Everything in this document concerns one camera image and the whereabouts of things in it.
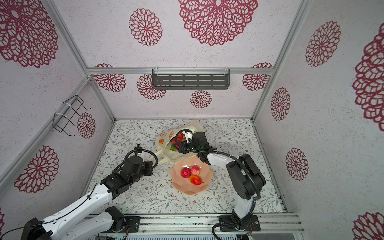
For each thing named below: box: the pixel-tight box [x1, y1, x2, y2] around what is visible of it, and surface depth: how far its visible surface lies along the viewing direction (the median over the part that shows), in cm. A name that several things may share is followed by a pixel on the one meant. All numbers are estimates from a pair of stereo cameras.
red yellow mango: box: [189, 175, 204, 186], surface depth 87 cm
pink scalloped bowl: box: [169, 156, 214, 195], surface depth 89 cm
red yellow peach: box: [191, 165, 201, 176], surface depth 89 cm
